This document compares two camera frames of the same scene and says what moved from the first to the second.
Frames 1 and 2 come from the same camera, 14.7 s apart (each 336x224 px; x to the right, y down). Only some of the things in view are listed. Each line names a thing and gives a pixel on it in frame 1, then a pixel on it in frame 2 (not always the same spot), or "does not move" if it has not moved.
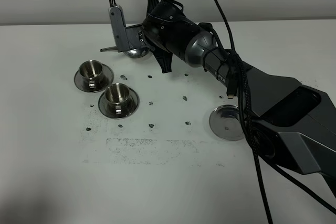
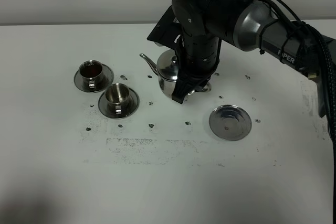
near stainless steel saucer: x=133 y=104 does not move
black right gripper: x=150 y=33 -> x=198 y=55
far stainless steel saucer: x=107 y=78 does not move
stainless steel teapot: x=133 y=53 -> x=167 y=70
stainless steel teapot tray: x=226 y=122 does not move
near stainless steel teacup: x=117 y=95 does not move
